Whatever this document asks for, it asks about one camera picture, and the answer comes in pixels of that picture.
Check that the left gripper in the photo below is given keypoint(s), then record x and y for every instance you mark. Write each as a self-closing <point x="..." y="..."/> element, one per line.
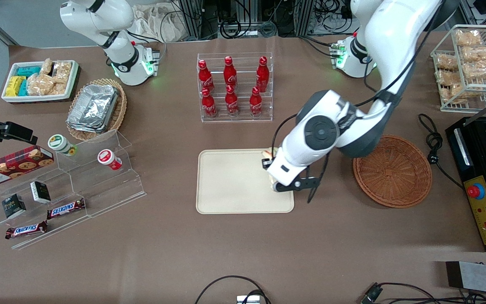
<point x="264" y="163"/>

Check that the triangular sandwich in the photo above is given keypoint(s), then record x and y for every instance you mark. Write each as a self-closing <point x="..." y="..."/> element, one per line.
<point x="268" y="154"/>

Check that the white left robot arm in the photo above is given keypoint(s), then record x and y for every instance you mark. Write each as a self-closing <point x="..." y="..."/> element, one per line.
<point x="395" y="38"/>

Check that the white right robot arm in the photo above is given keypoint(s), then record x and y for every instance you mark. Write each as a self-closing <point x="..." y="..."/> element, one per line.
<point x="116" y="42"/>

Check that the cream rectangular plastic tray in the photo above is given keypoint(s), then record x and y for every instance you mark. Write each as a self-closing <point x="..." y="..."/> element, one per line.
<point x="234" y="181"/>

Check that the oval light wicker basket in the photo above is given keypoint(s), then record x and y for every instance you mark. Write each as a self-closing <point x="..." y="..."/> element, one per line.
<point x="120" y="105"/>

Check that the round brown wicker basket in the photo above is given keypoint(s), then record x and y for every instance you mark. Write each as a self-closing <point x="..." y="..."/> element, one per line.
<point x="392" y="171"/>

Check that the red tartan cookie box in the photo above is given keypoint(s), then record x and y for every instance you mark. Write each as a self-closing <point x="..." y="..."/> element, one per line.
<point x="13" y="166"/>

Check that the teal snack packet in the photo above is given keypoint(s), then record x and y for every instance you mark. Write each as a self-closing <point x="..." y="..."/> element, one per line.
<point x="28" y="70"/>
<point x="23" y="88"/>

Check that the yellow snack packet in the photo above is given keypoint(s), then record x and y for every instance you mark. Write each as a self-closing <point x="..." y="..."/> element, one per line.
<point x="14" y="85"/>

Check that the green lid white cup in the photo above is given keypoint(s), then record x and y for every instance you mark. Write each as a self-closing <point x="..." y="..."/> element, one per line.
<point x="60" y="144"/>

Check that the clear bag of rice crackers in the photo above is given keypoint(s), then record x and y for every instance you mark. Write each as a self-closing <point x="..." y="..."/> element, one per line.
<point x="40" y="84"/>
<point x="60" y="88"/>
<point x="62" y="71"/>
<point x="47" y="66"/>

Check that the small black carton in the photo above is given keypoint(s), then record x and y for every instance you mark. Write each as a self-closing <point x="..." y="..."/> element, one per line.
<point x="40" y="192"/>
<point x="14" y="207"/>

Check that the clear acrylic bottle rack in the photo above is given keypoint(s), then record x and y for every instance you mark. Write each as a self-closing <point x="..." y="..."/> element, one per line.
<point x="234" y="119"/>

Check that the red cola bottle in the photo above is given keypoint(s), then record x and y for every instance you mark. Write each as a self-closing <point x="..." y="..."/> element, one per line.
<point x="262" y="76"/>
<point x="230" y="74"/>
<point x="255" y="103"/>
<point x="231" y="103"/>
<point x="206" y="78"/>
<point x="209" y="105"/>

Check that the white rectangular snack bin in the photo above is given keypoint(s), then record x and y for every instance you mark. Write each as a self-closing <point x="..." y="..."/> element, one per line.
<point x="72" y="80"/>

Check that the aluminium foil container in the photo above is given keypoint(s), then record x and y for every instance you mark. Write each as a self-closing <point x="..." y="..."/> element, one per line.
<point x="93" y="105"/>
<point x="114" y="110"/>

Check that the brown Snickers bar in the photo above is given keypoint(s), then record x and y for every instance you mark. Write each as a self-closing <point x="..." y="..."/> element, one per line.
<point x="66" y="208"/>
<point x="26" y="230"/>

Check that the red lid white cup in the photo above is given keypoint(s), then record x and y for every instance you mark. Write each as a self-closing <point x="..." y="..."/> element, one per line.
<point x="109" y="159"/>

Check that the clear acrylic stepped stand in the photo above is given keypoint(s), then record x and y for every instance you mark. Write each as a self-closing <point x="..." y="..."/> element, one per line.
<point x="99" y="190"/>

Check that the silver connector block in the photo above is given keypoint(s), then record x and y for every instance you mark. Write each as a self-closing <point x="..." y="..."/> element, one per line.
<point x="248" y="299"/>

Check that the cream crumpled cloth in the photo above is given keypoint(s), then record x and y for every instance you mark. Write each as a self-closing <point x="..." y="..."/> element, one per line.
<point x="158" y="23"/>

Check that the clear bag of fried snacks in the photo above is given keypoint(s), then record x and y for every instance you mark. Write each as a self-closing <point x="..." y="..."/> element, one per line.
<point x="478" y="54"/>
<point x="449" y="78"/>
<point x="446" y="62"/>
<point x="453" y="93"/>
<point x="480" y="69"/>
<point x="468" y="38"/>

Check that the red emergency stop button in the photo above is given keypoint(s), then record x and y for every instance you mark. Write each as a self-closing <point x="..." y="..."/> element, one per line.
<point x="475" y="191"/>

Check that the grey metal bar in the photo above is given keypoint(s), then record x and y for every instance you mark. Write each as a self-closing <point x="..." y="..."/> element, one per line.
<point x="479" y="276"/>

